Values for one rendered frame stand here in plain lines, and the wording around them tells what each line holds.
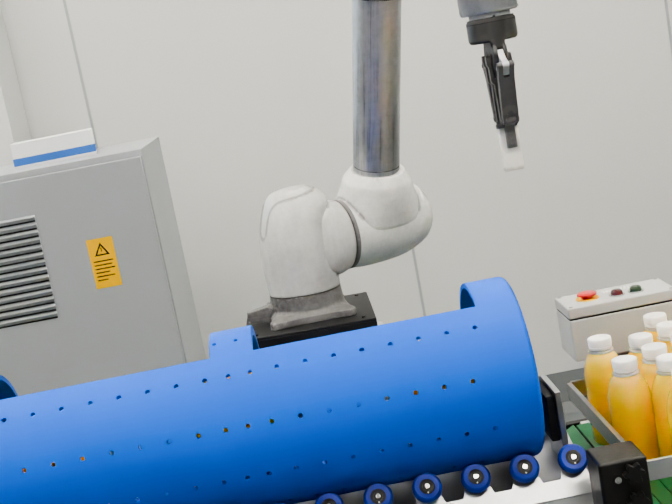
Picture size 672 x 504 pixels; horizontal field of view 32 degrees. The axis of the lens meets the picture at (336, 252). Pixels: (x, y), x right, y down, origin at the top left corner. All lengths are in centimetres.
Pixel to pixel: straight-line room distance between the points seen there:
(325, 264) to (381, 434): 76
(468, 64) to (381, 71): 227
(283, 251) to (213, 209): 225
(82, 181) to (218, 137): 131
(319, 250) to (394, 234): 18
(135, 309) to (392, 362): 180
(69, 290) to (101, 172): 36
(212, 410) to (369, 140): 90
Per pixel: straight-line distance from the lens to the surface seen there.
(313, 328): 235
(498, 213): 470
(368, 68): 237
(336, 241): 241
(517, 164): 181
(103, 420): 173
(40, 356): 349
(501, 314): 173
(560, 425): 184
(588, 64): 473
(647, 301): 214
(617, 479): 168
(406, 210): 247
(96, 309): 342
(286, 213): 238
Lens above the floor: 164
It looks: 10 degrees down
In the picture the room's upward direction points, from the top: 11 degrees counter-clockwise
